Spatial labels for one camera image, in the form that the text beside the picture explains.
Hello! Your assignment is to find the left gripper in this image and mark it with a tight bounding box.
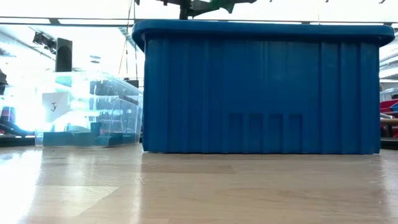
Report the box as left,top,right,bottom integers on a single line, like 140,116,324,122
155,0,257,20

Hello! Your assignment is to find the large blue plastic bin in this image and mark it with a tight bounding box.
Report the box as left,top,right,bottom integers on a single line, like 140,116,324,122
132,19,396,155

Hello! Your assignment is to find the clear plastic block container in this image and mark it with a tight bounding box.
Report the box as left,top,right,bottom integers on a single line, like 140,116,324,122
34,71,144,148

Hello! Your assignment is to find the blue half-round block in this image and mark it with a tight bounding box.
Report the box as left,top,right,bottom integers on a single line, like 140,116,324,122
95,133,124,147

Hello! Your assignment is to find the black ceiling column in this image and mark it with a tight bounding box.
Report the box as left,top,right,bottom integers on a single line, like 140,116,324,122
55,37,73,73

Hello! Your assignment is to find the white card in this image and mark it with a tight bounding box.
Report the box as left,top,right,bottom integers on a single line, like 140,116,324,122
42,91,71,123

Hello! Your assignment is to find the red blue background canister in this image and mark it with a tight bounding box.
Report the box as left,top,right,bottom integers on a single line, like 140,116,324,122
1,106,16,124

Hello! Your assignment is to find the red storage bin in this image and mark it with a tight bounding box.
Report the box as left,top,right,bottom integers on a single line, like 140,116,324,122
379,99,398,114

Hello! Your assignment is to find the wooden background table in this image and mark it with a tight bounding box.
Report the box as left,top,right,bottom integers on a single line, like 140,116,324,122
379,118,398,138

